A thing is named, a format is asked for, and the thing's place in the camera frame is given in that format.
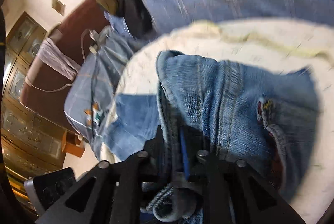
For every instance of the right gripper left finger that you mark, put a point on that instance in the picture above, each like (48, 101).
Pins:
(110, 193)

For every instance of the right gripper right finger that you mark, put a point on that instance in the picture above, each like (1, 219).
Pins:
(231, 192)

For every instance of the blue denim jeans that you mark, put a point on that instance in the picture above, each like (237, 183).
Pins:
(243, 112)

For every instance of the orange wooden stool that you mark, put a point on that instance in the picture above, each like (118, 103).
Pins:
(72, 144)

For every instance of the grey-blue star bedsheet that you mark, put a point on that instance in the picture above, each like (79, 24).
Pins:
(88, 101)

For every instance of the dark red headboard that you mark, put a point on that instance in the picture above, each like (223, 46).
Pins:
(45, 90)

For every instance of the grey cloth on headboard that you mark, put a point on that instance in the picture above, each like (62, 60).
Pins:
(51, 55)

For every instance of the white power strip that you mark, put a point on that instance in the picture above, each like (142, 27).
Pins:
(98, 41)

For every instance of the cream leaf-print quilt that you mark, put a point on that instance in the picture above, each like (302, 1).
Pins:
(277, 45)

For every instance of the small wall plaque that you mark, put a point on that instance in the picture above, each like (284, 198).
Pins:
(59, 7)

